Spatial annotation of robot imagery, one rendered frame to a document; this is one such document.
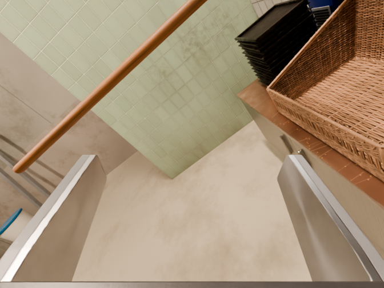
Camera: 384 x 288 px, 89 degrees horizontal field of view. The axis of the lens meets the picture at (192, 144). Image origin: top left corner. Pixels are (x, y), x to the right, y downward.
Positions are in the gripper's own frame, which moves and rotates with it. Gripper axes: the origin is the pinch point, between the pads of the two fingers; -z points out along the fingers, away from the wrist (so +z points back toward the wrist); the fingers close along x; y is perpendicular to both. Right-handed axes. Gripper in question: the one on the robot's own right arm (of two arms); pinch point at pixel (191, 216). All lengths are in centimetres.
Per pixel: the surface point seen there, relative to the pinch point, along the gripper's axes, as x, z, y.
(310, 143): -45, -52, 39
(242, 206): -37, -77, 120
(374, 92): -66, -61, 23
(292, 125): -44, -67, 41
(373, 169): -49, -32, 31
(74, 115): 33, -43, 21
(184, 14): 2, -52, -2
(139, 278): 43, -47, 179
